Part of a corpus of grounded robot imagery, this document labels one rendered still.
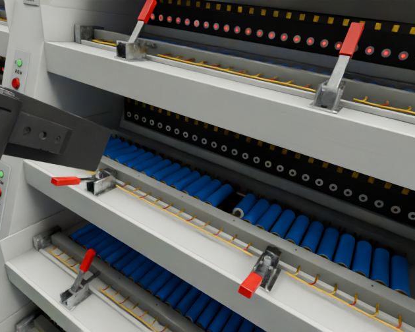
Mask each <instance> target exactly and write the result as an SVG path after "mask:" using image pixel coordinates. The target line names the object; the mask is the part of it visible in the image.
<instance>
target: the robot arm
mask: <svg viewBox="0 0 415 332"><path fill-rule="evenodd" d="M111 133H112V130H111V129H110V128H107V127H104V126H101V125H100V124H97V123H94V122H92V121H89V120H87V119H84V118H82V117H79V116H77V115H74V114H72V113H69V112H67V111H64V110H62V109H59V108H57V107H54V106H52V105H49V104H47V103H44V102H42V101H40V100H37V99H34V98H32V97H30V96H27V95H24V94H22V93H20V92H17V91H14V90H12V89H10V88H7V87H4V86H2V85H0V160H1V158H2V155H9V156H13V157H19V158H23V159H29V160H34V161H40V162H44V163H50V164H54V165H60V166H65V167H71V168H75V169H81V170H85V171H92V172H95V171H97V168H98V166H99V163H100V161H101V158H102V156H103V153H104V151H105V148H106V146H107V143H108V141H109V138H110V136H111Z"/></svg>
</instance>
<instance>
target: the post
mask: <svg viewBox="0 0 415 332"><path fill-rule="evenodd" d="M146 1H147V0H40V2H39V6H37V5H30V4H26V3H23V0H15V2H14V10H13V18H12V22H11V31H10V35H9V43H8V48H7V56H6V61H5V68H4V73H3V81H2V86H4V87H7V88H9V85H10V81H11V73H12V68H13V61H14V53H15V49H19V50H22V51H25V52H29V53H30V60H29V64H28V72H27V76H26V83H25V87H24V95H27V96H30V97H32V98H34V99H37V100H40V101H42V102H44V103H47V104H49V105H52V106H54V107H57V108H59V109H62V110H64V111H67V112H69V113H72V114H74V115H77V116H79V117H82V118H83V117H89V116H92V115H98V114H102V113H107V112H110V111H111V112H112V133H113V128H117V127H119V125H120V122H121V117H122V114H123V109H124V106H125V97H124V96H122V95H119V94H116V93H113V92H109V91H107V90H103V89H101V88H97V87H95V86H91V85H89V84H85V83H82V82H79V81H76V80H73V79H70V78H67V77H64V76H60V75H58V74H54V73H52V72H48V71H47V65H46V59H45V48H44V40H43V31H42V20H41V14H40V5H46V6H52V7H62V8H68V9H78V10H83V11H93V12H99V13H109V14H120V15H126V16H133V17H134V29H135V27H136V25H137V23H138V17H139V15H140V13H141V11H142V9H143V7H144V5H145V3H146ZM0 161H2V162H3V163H5V164H7V165H8V166H9V167H11V172H10V175H9V183H8V187H7V195H6V198H5V206H4V210H3V218H2V222H1V229H0V240H2V239H4V238H6V237H8V236H10V235H13V234H15V233H17V232H19V231H21V230H22V229H25V228H26V227H29V226H30V225H33V224H35V223H37V222H39V221H41V220H43V219H45V218H47V217H49V216H51V215H54V214H56V213H58V212H60V211H62V210H64V209H66V208H67V207H65V206H63V205H62V204H60V203H59V202H57V201H55V200H54V199H52V198H50V197H49V196H47V195H46V194H44V193H43V192H41V191H39V190H38V189H36V188H34V187H33V186H31V185H29V184H28V183H27V182H26V176H25V172H24V165H23V160H22V158H19V157H13V156H9V155H2V158H1V160H0ZM31 301H32V300H30V299H29V298H28V297H27V296H26V295H25V294H24V293H23V292H22V291H21V290H20V289H18V288H17V287H16V286H15V285H14V284H13V283H12V282H10V281H9V278H8V275H7V270H6V267H5V262H4V259H3V255H2V251H1V247H0V323H1V322H2V321H4V320H6V319H7V318H8V317H10V316H11V315H13V314H14V313H15V312H17V311H19V310H20V309H21V308H23V307H24V306H25V305H27V304H29V303H30V302H31Z"/></svg>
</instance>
